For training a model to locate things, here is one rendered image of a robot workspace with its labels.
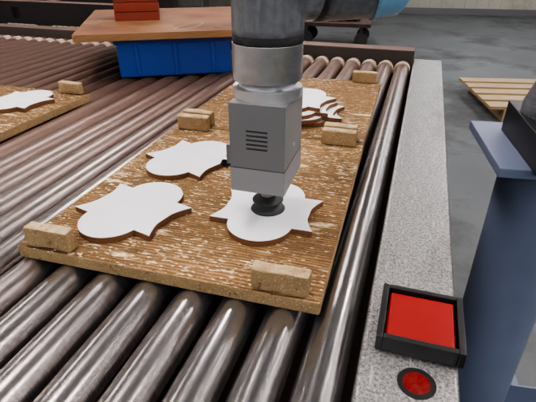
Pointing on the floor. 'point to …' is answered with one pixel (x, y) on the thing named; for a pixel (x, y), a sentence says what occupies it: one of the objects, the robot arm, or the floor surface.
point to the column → (501, 277)
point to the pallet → (498, 92)
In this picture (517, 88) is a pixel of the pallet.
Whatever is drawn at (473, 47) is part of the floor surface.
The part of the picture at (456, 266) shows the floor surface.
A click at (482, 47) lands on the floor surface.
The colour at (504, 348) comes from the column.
